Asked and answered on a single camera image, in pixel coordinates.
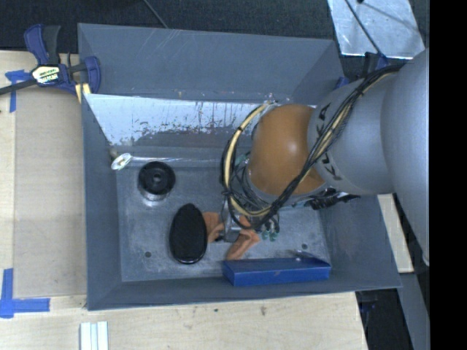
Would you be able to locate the black oval case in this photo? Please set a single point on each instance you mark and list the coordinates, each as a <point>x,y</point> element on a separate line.
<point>188,233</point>

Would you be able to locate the blue flat block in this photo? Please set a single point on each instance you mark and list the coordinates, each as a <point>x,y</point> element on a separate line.
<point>277,271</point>

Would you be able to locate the black round disc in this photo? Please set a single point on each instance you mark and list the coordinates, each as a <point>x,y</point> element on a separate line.
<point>156,177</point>

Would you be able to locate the grey metal bin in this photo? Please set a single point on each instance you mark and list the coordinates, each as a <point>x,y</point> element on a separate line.
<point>153,64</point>

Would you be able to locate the pale wood board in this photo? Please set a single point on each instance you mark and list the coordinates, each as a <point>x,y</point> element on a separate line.
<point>49,195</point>

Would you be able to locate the black cylinder on white bracket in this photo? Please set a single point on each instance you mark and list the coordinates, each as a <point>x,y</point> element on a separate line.
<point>324,201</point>

